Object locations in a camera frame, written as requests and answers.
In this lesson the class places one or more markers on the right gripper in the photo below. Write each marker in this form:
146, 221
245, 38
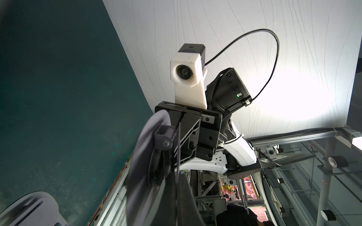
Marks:
200, 130

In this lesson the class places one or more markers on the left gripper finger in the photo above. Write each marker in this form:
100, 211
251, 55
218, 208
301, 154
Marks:
178, 207

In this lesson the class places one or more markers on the purple phone stand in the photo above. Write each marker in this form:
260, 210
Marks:
151, 179

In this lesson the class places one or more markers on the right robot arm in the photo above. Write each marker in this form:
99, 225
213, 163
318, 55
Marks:
235, 157

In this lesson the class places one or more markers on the green table mat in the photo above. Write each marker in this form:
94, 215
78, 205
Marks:
71, 106

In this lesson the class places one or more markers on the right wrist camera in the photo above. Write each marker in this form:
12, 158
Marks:
188, 72

